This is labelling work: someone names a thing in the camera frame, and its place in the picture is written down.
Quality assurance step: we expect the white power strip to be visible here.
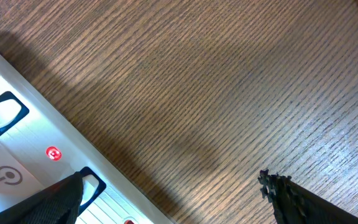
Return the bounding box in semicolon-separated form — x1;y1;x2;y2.
0;55;169;223

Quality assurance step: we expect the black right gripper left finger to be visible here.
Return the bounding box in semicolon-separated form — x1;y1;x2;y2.
0;172;83;224

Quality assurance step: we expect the white charger adapter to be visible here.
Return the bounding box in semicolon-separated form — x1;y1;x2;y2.
0;146;44;212

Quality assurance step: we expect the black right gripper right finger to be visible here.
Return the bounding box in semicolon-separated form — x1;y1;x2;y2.
258;169;358;224

